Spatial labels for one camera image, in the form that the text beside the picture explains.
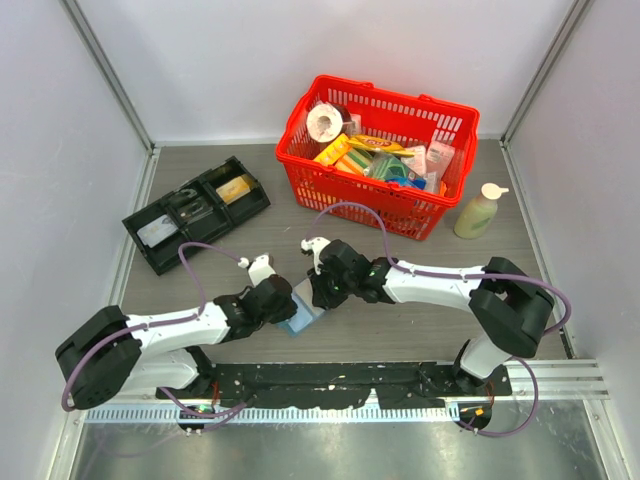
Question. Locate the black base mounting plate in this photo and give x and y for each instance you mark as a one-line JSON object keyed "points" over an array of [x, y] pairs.
{"points": [[337, 386]]}

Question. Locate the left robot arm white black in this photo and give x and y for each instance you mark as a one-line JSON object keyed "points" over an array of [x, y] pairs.
{"points": [[99, 358]]}

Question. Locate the yellow orange box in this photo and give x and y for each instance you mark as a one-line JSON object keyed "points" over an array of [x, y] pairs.
{"points": [[341, 155]]}

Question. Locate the white tape roll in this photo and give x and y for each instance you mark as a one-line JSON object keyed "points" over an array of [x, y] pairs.
{"points": [[325, 122]]}

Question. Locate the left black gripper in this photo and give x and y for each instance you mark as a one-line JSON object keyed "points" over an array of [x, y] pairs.
{"points": [[287, 311]]}

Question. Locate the white slotted cable duct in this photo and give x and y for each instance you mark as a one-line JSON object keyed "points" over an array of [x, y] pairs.
{"points": [[369, 413]]}

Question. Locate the red plastic shopping basket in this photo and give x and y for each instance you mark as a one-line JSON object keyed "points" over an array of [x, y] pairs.
{"points": [[413, 122]]}

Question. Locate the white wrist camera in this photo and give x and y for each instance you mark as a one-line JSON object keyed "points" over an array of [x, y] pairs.
{"points": [[314, 247], [258, 269]]}

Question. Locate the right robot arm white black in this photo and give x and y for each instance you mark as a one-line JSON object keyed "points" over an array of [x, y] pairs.
{"points": [[511, 308]]}

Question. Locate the white card in tray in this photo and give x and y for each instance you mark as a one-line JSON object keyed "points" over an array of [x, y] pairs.
{"points": [[157, 231]]}

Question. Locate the blue leather card holder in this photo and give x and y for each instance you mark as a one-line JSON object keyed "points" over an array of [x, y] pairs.
{"points": [[306, 313]]}

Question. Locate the green patterned packet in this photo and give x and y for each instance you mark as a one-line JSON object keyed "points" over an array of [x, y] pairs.
{"points": [[388, 168]]}

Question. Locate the pink white packet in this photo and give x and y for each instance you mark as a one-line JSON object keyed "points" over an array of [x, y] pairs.
{"points": [[438, 157]]}

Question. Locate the dark brown credit card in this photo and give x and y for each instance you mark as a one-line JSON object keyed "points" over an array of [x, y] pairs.
{"points": [[194, 210]]}

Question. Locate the green lotion bottle white cap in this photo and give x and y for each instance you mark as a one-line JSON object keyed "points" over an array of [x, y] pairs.
{"points": [[478, 214]]}

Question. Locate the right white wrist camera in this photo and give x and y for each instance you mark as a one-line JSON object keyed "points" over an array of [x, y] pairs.
{"points": [[314, 247]]}

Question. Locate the black compartment tray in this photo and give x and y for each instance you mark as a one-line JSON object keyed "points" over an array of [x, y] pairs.
{"points": [[221, 221]]}

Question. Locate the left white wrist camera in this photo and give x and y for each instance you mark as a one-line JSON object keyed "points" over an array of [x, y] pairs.
{"points": [[258, 269]]}

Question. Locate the aluminium frame rail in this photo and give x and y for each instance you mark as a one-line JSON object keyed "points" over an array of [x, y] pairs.
{"points": [[551, 380]]}

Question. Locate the yellow chips bag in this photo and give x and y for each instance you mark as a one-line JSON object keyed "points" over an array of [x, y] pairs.
{"points": [[377, 144]]}

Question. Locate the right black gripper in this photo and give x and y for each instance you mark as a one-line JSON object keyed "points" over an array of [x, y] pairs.
{"points": [[321, 297]]}

